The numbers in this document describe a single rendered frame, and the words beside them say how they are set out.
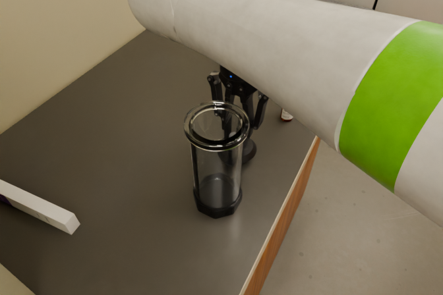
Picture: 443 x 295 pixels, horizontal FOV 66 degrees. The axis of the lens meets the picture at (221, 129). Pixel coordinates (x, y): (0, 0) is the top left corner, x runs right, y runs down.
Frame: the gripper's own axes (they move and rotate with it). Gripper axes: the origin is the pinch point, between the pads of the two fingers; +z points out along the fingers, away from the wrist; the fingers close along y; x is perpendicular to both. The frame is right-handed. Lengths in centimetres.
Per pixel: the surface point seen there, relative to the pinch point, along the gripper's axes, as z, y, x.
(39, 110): 8, 53, 11
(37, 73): 1, 58, 5
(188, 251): 7.6, -2.7, 25.4
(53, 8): -12, 58, -7
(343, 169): 102, -26, -91
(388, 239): 102, -56, -59
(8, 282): -2.2, 15.2, 45.6
